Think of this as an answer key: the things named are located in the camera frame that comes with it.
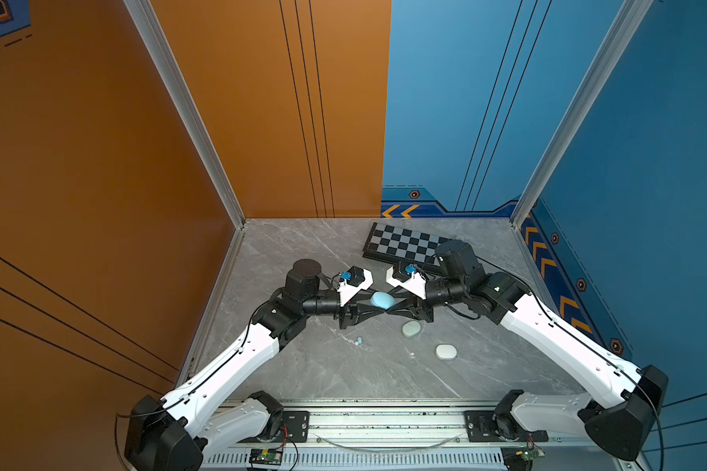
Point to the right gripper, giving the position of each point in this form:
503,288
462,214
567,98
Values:
409,309

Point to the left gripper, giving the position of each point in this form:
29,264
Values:
354,315

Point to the light blue earbud case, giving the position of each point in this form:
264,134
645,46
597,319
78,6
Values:
383,300

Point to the white earbud case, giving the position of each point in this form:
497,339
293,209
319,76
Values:
446,352
411,329

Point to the white earbud case front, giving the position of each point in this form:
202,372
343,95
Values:
446,352

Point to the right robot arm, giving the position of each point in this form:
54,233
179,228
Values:
620,402

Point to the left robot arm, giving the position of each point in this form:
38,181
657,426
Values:
181,429

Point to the black white chessboard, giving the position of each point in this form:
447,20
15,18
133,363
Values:
391,244

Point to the green circuit board left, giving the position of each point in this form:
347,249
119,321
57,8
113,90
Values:
265,457

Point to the green circuit board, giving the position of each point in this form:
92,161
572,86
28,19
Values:
265,457
530,453

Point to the green circuit board right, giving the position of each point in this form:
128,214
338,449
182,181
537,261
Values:
530,453

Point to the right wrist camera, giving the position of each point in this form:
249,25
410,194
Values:
409,277

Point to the aluminium front rail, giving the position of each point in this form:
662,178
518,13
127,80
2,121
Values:
384,425

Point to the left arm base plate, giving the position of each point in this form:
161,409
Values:
293,424

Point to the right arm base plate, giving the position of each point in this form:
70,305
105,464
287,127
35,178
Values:
485,426

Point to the left aluminium corner post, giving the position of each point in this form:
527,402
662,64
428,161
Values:
148,26

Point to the aluminium corner post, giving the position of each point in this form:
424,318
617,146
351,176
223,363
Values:
607,57
148,26

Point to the right aluminium corner post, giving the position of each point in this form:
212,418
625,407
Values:
607,57

